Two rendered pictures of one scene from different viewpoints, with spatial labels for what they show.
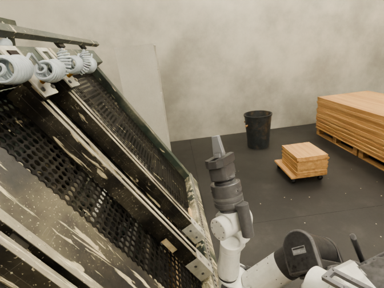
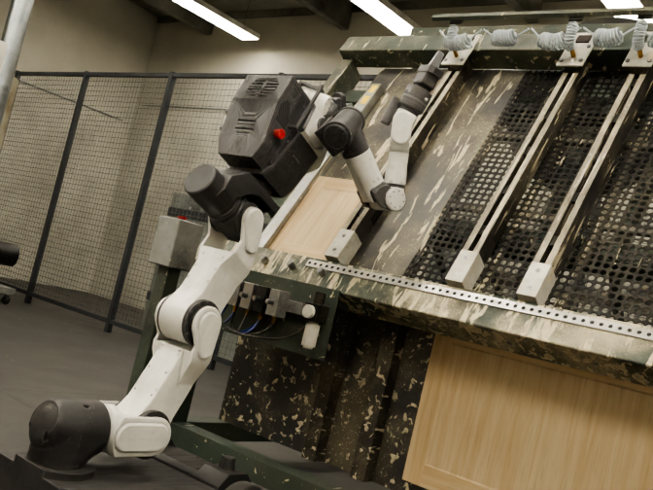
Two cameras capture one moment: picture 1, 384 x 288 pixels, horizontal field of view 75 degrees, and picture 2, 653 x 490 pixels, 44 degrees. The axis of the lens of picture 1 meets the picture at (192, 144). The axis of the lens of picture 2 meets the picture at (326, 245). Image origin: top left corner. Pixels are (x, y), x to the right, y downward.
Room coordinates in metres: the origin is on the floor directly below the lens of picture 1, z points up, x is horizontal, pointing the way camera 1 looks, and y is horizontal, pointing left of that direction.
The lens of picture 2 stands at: (2.25, -2.14, 0.78)
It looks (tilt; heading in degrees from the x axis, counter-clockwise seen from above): 3 degrees up; 132
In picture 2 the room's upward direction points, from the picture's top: 14 degrees clockwise
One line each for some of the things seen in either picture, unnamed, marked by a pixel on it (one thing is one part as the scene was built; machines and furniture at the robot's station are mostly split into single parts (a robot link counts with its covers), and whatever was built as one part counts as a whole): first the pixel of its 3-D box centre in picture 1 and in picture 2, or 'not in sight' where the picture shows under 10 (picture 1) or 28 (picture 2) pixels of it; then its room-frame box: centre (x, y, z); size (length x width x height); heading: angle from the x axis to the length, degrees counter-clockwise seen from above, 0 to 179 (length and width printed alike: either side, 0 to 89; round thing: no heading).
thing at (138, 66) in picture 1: (147, 109); not in sight; (4.32, 0.70, 1.03); 0.60 x 0.58 x 2.05; 2
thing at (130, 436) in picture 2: not in sight; (123, 428); (0.36, -0.70, 0.28); 0.21 x 0.20 x 0.13; 94
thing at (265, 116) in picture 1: (257, 130); not in sight; (4.59, -1.29, 0.33); 0.54 x 0.54 x 0.65
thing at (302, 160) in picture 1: (299, 161); not in sight; (3.30, -1.54, 0.20); 0.61 x 0.51 x 0.40; 2
